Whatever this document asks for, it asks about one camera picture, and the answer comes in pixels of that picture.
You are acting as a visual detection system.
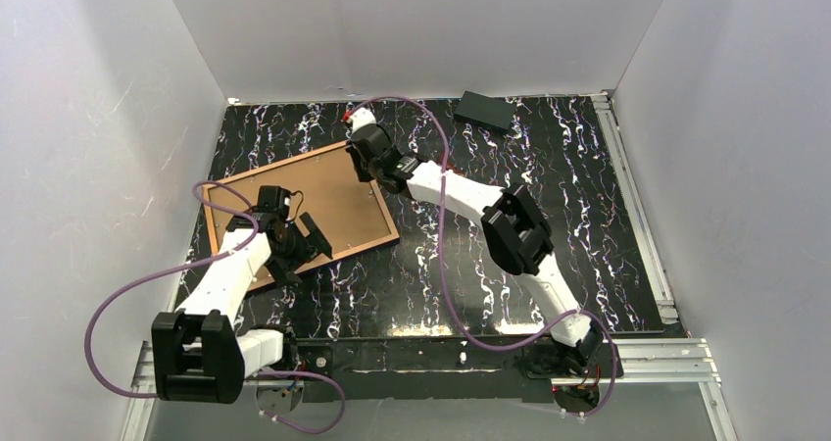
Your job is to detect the black rectangular box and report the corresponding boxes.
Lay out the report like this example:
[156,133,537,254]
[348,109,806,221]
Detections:
[453,91,515,133]

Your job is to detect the aluminium rail right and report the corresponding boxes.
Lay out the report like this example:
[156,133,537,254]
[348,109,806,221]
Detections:
[589,92,680,324]

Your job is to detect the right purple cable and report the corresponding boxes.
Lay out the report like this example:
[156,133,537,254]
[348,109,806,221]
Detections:
[350,96,621,419]

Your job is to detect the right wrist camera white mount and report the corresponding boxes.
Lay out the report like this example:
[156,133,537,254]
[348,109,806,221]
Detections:
[343,107,376,133]

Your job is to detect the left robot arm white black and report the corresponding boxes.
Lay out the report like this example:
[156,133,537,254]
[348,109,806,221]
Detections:
[151,186,332,404]

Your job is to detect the blue photo frame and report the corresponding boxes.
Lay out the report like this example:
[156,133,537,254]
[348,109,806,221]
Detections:
[199,141,400,274]

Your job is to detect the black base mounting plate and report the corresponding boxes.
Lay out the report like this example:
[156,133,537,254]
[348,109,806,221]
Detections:
[233,333,670,405]

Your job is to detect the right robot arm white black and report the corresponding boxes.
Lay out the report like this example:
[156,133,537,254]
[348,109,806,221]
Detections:
[347,121,603,373]

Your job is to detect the purple cable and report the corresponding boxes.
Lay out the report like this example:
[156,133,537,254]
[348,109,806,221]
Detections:
[84,179,347,437]
[350,96,621,419]

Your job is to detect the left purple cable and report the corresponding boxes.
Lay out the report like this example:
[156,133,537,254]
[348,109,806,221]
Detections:
[84,179,347,437]

